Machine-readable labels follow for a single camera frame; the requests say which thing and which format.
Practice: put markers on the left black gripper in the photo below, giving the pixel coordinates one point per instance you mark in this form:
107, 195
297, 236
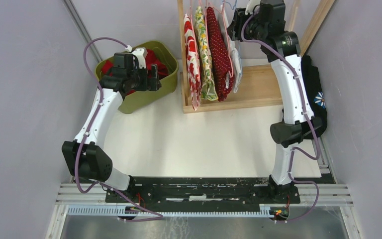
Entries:
152, 84

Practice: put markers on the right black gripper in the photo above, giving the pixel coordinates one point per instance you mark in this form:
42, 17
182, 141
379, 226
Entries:
239, 14

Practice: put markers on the white garment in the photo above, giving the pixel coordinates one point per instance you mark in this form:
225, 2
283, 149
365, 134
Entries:
235, 60

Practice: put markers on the blue wire hanger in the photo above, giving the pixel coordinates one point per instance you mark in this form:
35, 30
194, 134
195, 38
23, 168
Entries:
234, 5

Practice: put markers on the red skirt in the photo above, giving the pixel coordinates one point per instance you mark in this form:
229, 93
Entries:
151, 58

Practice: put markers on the cream plastic hanger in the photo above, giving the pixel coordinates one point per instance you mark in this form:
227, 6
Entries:
293, 15

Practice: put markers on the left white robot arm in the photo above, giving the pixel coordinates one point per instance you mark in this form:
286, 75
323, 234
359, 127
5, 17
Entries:
84, 155

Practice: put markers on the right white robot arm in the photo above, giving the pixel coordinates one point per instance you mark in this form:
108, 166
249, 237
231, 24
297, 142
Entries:
283, 54

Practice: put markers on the dark red polka-dot garment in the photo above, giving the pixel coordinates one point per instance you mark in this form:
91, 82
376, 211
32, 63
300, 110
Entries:
222, 66

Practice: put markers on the green plastic basket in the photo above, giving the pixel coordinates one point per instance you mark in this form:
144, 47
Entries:
136, 100

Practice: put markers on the red poppy print garment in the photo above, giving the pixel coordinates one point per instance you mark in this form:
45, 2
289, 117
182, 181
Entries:
192, 61

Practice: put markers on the wooden clothes rack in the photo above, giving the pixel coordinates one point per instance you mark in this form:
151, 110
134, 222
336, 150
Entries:
259, 87

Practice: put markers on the yellow floral print garment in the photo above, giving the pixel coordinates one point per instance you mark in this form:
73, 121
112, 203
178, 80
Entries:
208, 91

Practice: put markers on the black garment with flower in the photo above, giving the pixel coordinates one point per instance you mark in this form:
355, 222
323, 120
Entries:
314, 92

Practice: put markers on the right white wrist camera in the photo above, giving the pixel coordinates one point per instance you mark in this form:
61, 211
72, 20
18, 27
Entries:
251, 6

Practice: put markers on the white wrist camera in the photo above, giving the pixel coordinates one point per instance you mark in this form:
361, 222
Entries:
140, 53
251, 6

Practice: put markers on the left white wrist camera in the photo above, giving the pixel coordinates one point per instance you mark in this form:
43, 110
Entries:
140, 53

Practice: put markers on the pink wire hanger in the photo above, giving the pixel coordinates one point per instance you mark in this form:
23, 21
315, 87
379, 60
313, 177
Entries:
199, 60

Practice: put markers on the white slotted cable duct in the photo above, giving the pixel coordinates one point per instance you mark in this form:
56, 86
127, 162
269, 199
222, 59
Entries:
130, 211

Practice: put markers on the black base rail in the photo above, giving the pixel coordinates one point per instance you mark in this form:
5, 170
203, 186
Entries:
242, 194

